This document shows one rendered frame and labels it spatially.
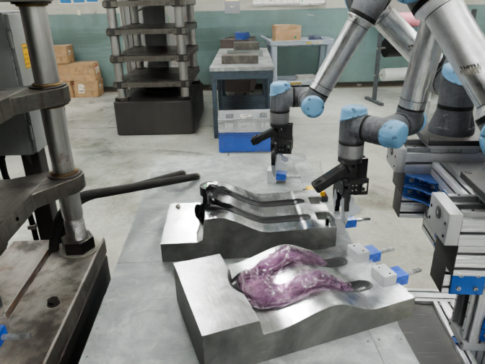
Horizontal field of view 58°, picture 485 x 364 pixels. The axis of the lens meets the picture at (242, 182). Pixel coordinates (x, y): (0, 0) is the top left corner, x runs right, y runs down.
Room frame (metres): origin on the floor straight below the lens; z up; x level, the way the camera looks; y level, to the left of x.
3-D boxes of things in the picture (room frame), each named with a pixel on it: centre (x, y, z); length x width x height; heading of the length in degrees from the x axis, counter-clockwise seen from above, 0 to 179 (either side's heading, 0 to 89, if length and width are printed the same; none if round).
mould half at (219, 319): (0.84, -0.11, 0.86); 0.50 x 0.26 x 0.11; 110
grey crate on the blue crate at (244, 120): (4.49, -0.06, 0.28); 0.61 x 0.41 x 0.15; 89
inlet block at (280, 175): (1.62, -0.17, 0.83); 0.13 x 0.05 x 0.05; 78
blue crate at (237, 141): (4.49, -0.06, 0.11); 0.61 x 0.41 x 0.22; 89
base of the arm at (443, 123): (1.49, -0.75, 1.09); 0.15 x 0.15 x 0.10
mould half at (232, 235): (1.20, -0.01, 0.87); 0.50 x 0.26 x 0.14; 92
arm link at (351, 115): (1.22, -0.33, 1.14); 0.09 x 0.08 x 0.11; 42
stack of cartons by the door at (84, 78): (7.43, 2.78, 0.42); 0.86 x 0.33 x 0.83; 89
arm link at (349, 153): (1.23, -0.32, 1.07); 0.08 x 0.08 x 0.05
